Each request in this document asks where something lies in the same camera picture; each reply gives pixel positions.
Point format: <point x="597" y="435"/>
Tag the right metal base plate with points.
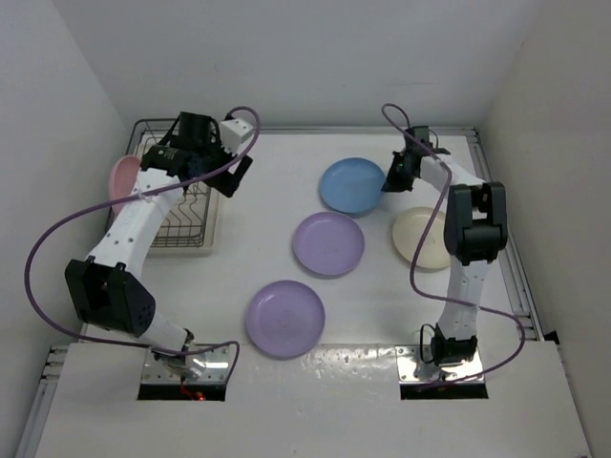
<point x="415" y="367"/>

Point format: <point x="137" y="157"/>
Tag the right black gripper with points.
<point x="391" y="182"/>

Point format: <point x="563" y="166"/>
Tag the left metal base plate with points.
<point x="207" y="368"/>

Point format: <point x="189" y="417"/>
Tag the blue plate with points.
<point x="352" y="186"/>

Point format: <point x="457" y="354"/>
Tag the purple plate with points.
<point x="285" y="319"/>
<point x="328" y="244"/>

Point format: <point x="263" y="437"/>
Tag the metal base plate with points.
<point x="415" y="367"/>
<point x="207" y="368"/>

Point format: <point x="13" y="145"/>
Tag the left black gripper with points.
<point x="225" y="182"/>

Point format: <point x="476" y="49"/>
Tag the beige drip tray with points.
<point x="212" y="224"/>

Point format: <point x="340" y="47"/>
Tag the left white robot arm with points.
<point x="105" y="288"/>

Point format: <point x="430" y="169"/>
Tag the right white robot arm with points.
<point x="475" y="232"/>

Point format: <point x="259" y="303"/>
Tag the pink plate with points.
<point x="123" y="177"/>

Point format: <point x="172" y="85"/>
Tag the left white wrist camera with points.
<point x="234" y="132"/>

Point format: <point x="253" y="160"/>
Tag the cream plate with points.
<point x="407" y="230"/>

